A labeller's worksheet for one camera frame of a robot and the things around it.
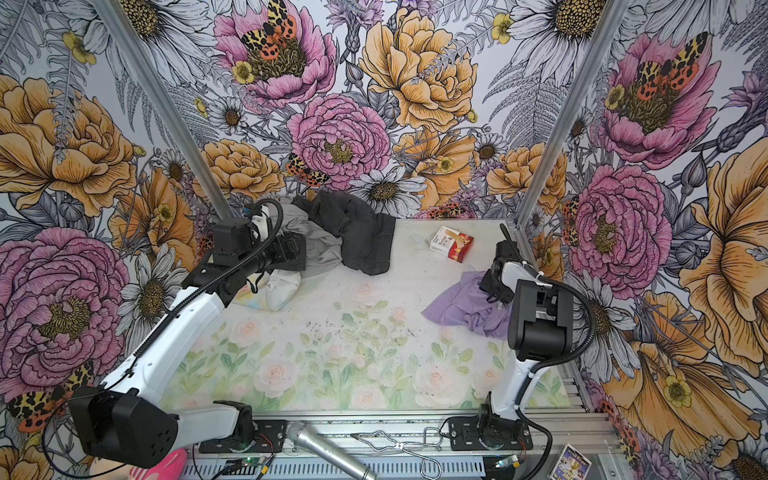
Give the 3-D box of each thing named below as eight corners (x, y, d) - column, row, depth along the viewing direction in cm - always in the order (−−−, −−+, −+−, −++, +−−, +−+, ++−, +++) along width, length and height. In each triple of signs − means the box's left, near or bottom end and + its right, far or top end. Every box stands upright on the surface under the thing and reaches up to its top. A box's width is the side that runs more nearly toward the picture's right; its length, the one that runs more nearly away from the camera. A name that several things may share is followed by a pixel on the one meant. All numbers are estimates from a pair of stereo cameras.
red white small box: (422, 249, 116) (423, 241, 113) (433, 231, 122) (434, 223, 119) (464, 265, 111) (466, 257, 108) (473, 245, 118) (475, 237, 114)
